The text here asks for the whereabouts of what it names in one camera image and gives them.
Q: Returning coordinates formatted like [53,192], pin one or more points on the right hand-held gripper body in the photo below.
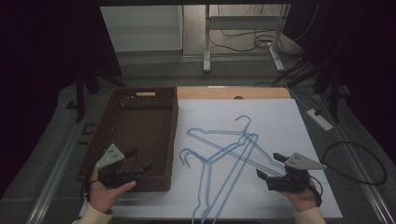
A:
[299,161]

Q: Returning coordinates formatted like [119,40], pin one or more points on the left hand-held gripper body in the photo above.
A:
[109,158]

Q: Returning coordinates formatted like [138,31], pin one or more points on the brown woven basket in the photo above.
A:
[140,130]

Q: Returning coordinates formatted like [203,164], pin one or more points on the person's right hand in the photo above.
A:
[303,199]

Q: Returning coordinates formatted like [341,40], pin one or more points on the person's left hand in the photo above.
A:
[102,196]

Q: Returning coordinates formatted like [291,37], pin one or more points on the white board sheet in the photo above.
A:
[274,112]

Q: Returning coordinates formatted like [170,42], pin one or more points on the white power strip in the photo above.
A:
[319,119]

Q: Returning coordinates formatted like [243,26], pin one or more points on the black stand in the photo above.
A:
[80,93]

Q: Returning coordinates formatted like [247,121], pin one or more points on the white cabinet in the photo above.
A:
[140,28]

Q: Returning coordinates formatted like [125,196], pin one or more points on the metal floor rail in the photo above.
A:
[358,161]
[59,161]

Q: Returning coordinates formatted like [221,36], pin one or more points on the white desk frame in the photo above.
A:
[243,22]

